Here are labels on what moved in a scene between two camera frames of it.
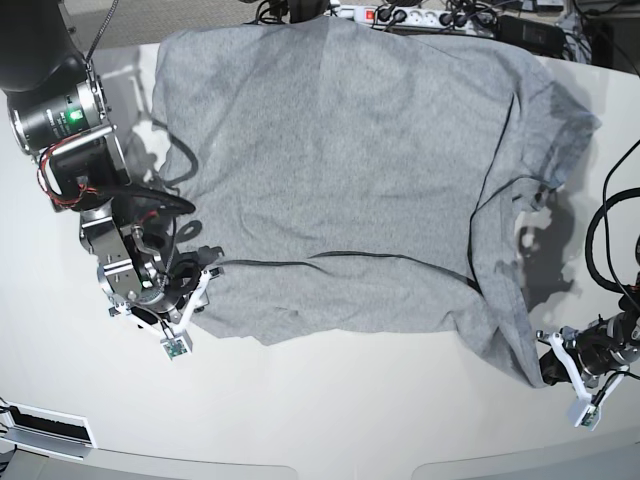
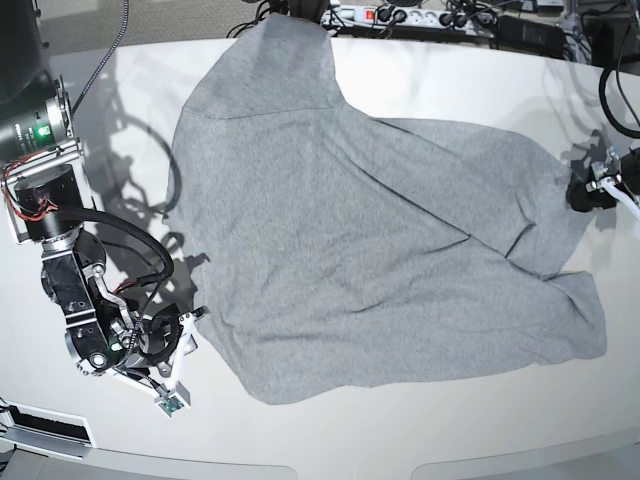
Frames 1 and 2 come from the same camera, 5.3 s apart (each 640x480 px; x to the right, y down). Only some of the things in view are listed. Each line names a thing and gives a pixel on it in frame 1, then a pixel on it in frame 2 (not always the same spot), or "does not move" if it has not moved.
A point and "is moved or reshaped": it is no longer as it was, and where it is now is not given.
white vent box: (49, 431) does not move
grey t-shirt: (357, 176) is moved or reshaped
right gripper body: (173, 278) → (165, 338)
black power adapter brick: (542, 38) does not move
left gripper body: (602, 345) → (614, 170)
